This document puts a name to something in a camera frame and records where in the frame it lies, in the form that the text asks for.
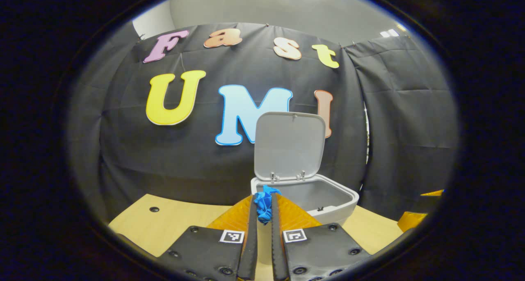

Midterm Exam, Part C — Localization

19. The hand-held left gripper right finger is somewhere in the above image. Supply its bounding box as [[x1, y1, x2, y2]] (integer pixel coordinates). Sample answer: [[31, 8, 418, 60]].
[[271, 193, 372, 281]]

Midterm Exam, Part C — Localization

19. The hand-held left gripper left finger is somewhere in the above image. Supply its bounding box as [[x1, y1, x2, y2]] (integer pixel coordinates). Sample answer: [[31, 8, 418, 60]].
[[158, 195, 259, 281]]

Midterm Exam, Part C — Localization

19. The blue paper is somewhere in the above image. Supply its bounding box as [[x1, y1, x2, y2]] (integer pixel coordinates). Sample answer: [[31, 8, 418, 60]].
[[253, 185, 281, 225]]

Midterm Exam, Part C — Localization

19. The white desktop garbage bin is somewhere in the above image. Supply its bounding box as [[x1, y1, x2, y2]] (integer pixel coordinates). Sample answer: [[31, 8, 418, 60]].
[[250, 112, 360, 266]]

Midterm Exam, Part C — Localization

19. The wooden desktop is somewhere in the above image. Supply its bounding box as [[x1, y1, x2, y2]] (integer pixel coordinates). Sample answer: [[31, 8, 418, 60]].
[[107, 194, 404, 281]]

